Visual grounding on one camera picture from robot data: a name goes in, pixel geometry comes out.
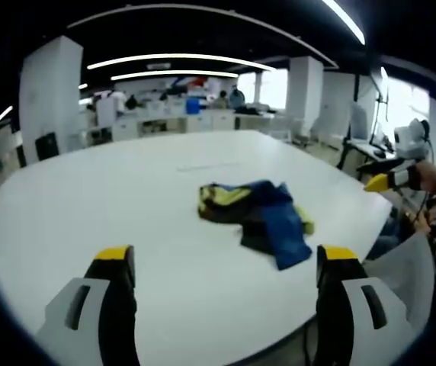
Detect person's blue jeans leg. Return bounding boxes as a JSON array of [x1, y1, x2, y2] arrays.
[[368, 207, 404, 261]]

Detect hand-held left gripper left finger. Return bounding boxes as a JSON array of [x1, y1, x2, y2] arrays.
[[34, 244, 141, 366]]

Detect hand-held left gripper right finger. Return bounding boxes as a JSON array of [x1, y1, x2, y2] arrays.
[[312, 244, 418, 366]]

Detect person's right hand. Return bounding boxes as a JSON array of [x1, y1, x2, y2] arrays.
[[415, 159, 436, 192]]

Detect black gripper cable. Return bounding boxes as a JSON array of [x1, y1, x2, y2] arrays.
[[422, 120, 436, 169]]

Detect long white counter cabinets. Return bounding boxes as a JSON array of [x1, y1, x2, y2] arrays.
[[110, 108, 239, 141]]

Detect white computer monitor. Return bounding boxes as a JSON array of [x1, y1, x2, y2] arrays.
[[348, 101, 370, 141]]

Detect blue yellow black garment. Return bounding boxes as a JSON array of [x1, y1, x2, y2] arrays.
[[197, 179, 313, 271]]

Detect white side desk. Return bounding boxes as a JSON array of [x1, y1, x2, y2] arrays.
[[338, 136, 396, 171]]

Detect black office chair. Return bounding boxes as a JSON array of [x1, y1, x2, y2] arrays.
[[34, 131, 60, 162]]

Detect long ceiling light strip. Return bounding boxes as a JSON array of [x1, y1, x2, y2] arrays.
[[110, 69, 239, 82], [0, 105, 14, 130], [86, 53, 277, 72], [321, 0, 367, 46]]

